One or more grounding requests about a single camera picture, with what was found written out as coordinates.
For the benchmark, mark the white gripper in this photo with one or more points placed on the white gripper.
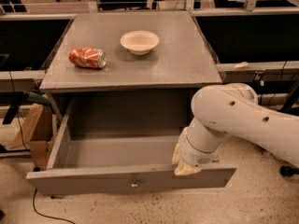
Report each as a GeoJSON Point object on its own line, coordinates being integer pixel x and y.
{"type": "Point", "coordinates": [195, 155]}

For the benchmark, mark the grey top drawer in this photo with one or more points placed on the grey top drawer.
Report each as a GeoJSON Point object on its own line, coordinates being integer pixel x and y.
{"type": "Point", "coordinates": [113, 144]}

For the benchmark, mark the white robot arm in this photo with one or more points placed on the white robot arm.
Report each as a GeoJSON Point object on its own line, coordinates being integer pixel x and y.
{"type": "Point", "coordinates": [221, 111]}

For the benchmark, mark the grey drawer cabinet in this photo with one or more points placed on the grey drawer cabinet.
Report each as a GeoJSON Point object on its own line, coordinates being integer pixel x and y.
{"type": "Point", "coordinates": [178, 66]}

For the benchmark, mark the small cream scrap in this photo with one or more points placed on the small cream scrap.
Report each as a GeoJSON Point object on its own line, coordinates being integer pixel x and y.
{"type": "Point", "coordinates": [241, 65]}

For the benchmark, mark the white paper bowl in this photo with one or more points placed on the white paper bowl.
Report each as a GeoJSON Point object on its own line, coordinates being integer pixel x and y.
{"type": "Point", "coordinates": [140, 42]}

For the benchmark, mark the crushed orange soda can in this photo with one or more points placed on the crushed orange soda can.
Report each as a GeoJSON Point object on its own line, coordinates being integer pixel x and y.
{"type": "Point", "coordinates": [87, 57]}

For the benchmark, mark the brown cardboard box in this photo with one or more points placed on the brown cardboard box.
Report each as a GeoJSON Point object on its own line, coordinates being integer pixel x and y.
{"type": "Point", "coordinates": [36, 132]}

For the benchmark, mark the green handled tool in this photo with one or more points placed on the green handled tool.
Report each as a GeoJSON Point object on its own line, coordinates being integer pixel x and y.
{"type": "Point", "coordinates": [37, 98]}

